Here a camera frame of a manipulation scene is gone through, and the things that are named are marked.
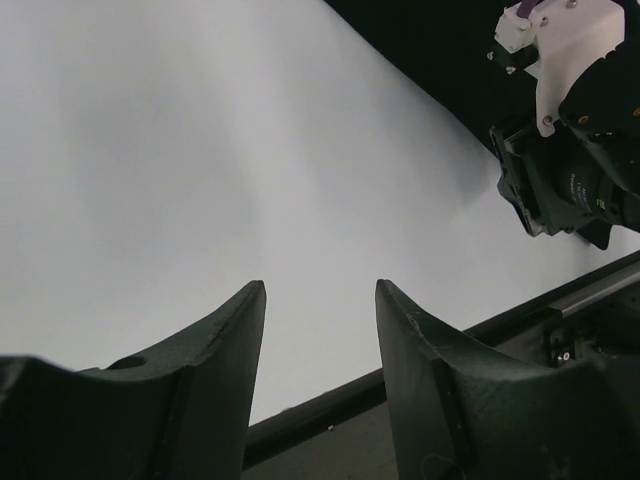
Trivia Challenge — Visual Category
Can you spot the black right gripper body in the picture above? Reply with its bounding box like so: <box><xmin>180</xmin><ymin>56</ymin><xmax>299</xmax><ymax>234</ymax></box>
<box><xmin>490</xmin><ymin>117</ymin><xmax>639</xmax><ymax>250</ymax></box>

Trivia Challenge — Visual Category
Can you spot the black t-shirt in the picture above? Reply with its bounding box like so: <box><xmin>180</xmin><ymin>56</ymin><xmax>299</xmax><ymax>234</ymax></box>
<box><xmin>328</xmin><ymin>0</ymin><xmax>536</xmax><ymax>147</ymax></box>

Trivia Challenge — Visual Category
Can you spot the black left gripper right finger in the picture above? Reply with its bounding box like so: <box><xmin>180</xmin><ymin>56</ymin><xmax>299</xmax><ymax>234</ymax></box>
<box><xmin>376</xmin><ymin>280</ymin><xmax>639</xmax><ymax>479</ymax></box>

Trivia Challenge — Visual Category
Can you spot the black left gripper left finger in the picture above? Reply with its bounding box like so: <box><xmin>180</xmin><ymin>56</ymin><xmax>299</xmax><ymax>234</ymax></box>
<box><xmin>1</xmin><ymin>281</ymin><xmax>266</xmax><ymax>479</ymax></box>

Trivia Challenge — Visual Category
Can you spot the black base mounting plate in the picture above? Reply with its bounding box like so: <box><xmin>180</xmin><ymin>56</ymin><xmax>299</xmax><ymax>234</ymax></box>
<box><xmin>242</xmin><ymin>254</ymin><xmax>639</xmax><ymax>479</ymax></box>

